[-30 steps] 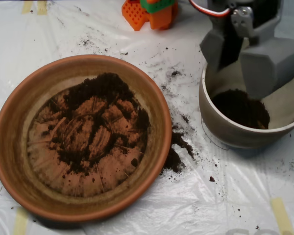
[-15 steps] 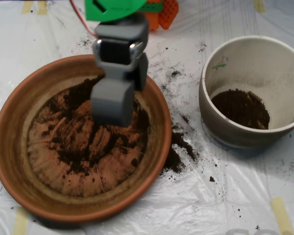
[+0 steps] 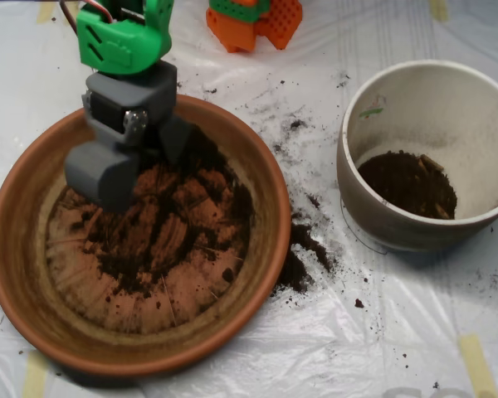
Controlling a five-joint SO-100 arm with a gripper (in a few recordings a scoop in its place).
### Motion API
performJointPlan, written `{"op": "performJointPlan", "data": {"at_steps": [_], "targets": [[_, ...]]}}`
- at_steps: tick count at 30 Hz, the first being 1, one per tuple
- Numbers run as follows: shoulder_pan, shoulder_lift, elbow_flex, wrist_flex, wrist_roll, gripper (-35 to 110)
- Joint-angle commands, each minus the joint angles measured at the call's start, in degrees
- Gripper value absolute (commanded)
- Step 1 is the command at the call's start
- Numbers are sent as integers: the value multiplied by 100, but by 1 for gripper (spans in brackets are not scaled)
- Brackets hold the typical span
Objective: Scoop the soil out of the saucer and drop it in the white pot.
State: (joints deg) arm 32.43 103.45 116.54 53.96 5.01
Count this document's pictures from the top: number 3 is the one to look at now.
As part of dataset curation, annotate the dark soil pile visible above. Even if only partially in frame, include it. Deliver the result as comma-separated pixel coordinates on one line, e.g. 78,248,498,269
72,124,256,298

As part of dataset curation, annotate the terracotta clay saucer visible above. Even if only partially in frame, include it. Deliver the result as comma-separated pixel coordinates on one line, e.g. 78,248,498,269
0,94,293,379

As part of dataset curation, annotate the spilled dark soil heap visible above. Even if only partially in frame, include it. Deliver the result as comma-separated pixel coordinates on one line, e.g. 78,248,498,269
269,211,331,299

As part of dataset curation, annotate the beige masking tape strip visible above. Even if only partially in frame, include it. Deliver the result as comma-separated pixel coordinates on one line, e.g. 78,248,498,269
22,351,50,398
36,0,57,24
457,333,498,398
430,0,450,22

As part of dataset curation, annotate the white ceramic pot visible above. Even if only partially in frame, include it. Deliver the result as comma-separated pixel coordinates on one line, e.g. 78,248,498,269
336,60,498,253

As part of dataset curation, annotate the white plastic cover sheet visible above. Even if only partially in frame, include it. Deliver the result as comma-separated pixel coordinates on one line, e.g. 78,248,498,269
0,0,498,398

